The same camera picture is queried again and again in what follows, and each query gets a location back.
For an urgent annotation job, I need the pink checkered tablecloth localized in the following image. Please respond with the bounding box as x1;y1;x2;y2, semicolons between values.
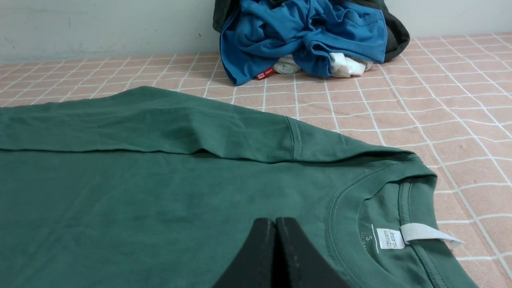
0;33;512;288

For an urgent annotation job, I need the dark grey garment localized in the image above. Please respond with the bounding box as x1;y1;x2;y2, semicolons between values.
212;0;411;63

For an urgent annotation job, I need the blue shirt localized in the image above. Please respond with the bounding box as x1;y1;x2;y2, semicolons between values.
220;0;388;86

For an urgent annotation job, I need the white garment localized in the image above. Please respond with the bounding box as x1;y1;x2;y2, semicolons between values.
272;53;373;78

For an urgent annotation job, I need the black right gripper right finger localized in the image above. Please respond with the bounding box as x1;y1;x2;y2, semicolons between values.
276;217;349;288

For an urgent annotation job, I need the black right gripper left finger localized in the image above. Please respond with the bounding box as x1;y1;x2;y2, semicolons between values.
214;218;276;288

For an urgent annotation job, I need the green long-sleeve top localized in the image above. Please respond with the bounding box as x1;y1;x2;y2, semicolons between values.
0;87;476;288

